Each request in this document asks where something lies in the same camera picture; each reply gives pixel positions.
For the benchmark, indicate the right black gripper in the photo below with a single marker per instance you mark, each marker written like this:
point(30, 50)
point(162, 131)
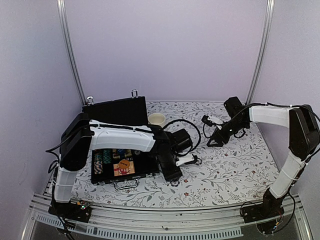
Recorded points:
point(220, 136)

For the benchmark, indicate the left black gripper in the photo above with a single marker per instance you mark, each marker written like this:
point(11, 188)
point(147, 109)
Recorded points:
point(170, 175)

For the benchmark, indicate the black poker chip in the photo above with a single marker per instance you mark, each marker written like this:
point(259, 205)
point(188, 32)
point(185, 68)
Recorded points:
point(174, 183)

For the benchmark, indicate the blue playing card deck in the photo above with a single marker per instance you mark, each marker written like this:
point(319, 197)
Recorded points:
point(119, 154)

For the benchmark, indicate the orange big blind button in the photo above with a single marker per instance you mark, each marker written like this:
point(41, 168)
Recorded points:
point(124, 164)

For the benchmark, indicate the clear round dealer disc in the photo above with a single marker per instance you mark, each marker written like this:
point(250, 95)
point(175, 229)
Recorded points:
point(123, 171)

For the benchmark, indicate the red playing card deck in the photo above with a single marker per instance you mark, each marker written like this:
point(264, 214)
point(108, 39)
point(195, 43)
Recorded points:
point(116, 173)

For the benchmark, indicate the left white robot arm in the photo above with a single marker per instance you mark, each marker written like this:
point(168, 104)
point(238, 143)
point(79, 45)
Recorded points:
point(74, 151)

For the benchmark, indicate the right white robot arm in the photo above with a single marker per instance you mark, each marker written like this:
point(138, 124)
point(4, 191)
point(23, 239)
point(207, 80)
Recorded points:
point(303, 140)

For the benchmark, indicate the black poker set case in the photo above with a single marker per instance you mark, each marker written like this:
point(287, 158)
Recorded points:
point(122, 124)

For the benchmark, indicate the cream ribbed cup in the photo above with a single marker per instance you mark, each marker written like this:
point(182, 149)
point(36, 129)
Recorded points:
point(157, 119)

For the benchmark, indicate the floral table mat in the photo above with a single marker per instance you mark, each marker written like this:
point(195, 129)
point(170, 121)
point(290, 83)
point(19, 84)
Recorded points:
point(237, 172)

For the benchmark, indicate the green chip stack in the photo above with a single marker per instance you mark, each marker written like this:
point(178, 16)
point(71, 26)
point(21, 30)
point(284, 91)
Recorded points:
point(107, 156)

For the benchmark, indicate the orange chip stack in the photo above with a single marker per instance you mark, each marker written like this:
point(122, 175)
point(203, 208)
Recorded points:
point(98, 162)

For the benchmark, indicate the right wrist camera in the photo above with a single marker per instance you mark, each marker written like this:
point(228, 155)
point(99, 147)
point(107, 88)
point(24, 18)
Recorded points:
point(212, 121)

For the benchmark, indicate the front aluminium rail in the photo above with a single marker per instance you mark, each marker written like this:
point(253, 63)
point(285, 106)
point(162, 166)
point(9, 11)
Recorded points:
point(204, 223)

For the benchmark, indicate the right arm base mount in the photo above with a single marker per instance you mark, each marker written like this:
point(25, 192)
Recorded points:
point(269, 208)

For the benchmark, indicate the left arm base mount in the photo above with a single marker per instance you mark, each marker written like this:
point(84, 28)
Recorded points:
point(80, 211)

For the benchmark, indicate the right aluminium frame post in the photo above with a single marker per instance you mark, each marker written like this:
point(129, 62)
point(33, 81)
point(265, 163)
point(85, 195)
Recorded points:
point(270, 5)

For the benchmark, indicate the aluminium frame post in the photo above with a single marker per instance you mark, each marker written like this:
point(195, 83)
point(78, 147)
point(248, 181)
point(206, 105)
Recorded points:
point(270, 5)
point(69, 48)

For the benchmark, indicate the left aluminium frame post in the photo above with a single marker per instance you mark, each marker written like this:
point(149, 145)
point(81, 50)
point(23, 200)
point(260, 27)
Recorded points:
point(69, 48)

